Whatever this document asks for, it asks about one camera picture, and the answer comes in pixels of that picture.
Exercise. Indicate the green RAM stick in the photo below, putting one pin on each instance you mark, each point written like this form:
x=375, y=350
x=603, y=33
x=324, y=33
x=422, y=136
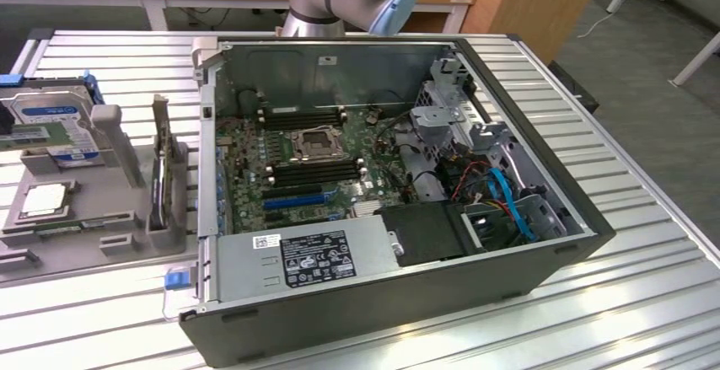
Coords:
x=31, y=136

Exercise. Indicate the black RAM slot bank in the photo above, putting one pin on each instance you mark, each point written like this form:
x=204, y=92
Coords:
x=316, y=173
x=301, y=116

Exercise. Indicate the CPU socket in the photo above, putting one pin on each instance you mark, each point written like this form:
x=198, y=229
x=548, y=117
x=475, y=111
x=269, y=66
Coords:
x=315, y=146

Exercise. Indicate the open black PC case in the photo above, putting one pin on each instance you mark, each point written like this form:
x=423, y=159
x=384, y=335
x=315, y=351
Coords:
x=395, y=201

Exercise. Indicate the green motherboard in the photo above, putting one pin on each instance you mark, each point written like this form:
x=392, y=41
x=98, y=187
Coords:
x=304, y=167

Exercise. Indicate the black and blue expansion slots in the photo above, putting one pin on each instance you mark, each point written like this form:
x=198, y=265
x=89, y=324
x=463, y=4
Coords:
x=295, y=202

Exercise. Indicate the black fan shroud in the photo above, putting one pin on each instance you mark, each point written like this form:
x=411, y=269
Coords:
x=423, y=231

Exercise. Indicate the metal disk bay cage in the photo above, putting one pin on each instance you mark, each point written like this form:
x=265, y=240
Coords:
x=451, y=113

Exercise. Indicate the grey power supply unit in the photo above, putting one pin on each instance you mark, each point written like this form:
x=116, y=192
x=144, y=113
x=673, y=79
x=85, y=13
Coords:
x=304, y=260

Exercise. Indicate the blue case latch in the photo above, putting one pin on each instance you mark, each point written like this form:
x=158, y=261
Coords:
x=176, y=280

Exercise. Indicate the grey parts rack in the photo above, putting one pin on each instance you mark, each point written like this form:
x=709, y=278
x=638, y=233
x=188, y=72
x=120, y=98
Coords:
x=96, y=201

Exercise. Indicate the wooden cabinet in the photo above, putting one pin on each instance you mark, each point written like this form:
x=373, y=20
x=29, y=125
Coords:
x=530, y=3

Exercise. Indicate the hard disk with blue label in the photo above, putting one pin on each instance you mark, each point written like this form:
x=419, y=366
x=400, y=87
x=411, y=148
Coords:
x=54, y=127

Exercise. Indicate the silver CPU chip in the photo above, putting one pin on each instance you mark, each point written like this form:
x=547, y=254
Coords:
x=45, y=199

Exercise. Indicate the blue disk carrier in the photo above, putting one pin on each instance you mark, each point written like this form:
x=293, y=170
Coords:
x=34, y=85

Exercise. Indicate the white table leg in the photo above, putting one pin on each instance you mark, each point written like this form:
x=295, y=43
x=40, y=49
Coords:
x=698, y=60

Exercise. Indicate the graphics card with metal bracket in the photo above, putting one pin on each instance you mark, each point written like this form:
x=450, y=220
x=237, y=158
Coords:
x=164, y=163

